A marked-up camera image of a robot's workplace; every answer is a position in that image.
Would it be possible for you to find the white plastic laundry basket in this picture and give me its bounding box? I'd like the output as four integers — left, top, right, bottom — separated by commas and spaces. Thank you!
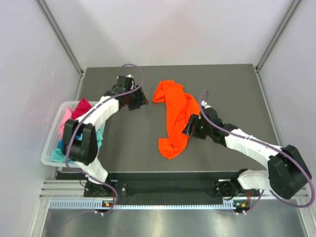
41, 101, 79, 167

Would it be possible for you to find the teal t shirt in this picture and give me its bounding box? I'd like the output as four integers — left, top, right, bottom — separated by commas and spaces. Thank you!
50, 124, 105, 164

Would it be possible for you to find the pink t shirt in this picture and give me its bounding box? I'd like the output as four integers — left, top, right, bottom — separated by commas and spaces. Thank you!
58, 108, 73, 140

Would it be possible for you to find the slotted grey cable duct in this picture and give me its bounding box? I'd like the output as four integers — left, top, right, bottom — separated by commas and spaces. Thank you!
49, 199, 250, 210

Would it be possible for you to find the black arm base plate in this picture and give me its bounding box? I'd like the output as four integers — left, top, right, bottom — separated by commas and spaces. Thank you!
84, 179, 259, 200

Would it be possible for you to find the left aluminium frame post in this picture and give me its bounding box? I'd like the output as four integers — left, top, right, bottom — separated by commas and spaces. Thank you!
35, 0, 83, 76

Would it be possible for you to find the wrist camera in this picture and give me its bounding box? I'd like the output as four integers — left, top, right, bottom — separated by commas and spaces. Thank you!
117, 74, 135, 93
201, 100, 221, 125

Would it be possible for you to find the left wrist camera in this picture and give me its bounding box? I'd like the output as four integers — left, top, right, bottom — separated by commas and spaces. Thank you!
117, 74, 135, 93

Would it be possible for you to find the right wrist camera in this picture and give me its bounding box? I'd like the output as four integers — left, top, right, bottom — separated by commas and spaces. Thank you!
201, 100, 221, 125

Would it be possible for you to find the blue t shirt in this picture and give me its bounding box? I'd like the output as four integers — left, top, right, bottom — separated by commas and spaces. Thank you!
57, 135, 82, 150

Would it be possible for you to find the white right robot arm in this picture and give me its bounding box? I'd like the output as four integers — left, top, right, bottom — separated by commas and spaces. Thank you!
182, 109, 312, 200

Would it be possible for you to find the magenta t shirt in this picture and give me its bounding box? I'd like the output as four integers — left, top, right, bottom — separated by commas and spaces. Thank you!
71, 98, 92, 120

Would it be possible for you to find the orange t shirt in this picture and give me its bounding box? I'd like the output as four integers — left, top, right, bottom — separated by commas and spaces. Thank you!
152, 80, 200, 159

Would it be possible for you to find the aluminium corner frame post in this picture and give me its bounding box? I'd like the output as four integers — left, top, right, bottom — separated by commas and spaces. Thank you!
254, 0, 302, 73

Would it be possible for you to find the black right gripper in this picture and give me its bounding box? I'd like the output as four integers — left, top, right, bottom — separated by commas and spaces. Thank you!
182, 114, 212, 139

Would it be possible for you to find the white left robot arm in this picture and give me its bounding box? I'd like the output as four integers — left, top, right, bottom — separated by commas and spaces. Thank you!
62, 85, 148, 197

